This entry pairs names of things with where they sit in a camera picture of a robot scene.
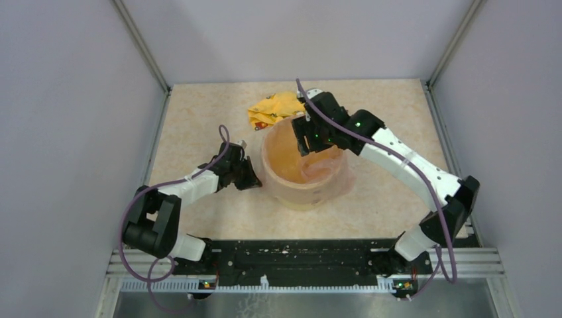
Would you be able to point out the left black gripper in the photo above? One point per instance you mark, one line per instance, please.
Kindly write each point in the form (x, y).
(252, 180)

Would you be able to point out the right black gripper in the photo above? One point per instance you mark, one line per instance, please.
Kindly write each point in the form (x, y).
(302, 128)

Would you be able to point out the yellow printed wrapper bag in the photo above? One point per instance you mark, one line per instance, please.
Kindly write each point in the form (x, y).
(274, 108)

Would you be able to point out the translucent pink plastic bag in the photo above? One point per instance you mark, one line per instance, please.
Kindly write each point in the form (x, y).
(316, 175)

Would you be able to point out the yellow trash bin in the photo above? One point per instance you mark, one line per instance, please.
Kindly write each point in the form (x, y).
(303, 167)

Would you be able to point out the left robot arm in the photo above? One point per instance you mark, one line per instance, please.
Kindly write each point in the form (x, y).
(152, 223)

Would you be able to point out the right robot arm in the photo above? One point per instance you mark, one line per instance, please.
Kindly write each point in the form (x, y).
(450, 199)

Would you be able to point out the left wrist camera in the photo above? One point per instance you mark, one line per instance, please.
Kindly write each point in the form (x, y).
(242, 144)

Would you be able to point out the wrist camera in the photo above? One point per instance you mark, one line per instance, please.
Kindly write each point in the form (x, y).
(310, 94)
(242, 144)

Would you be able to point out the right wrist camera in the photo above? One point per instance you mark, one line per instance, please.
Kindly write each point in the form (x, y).
(310, 94)

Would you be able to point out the grey cable duct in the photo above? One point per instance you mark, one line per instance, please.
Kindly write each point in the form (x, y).
(193, 285)

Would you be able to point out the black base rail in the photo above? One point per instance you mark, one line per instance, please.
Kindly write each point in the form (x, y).
(304, 263)

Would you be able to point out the right aluminium frame post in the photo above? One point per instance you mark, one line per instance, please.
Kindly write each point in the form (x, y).
(457, 38)

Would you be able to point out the aluminium frame post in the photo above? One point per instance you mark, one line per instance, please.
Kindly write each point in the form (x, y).
(140, 44)
(457, 38)

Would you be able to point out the left aluminium frame post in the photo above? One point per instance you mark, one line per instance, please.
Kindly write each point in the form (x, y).
(140, 44)

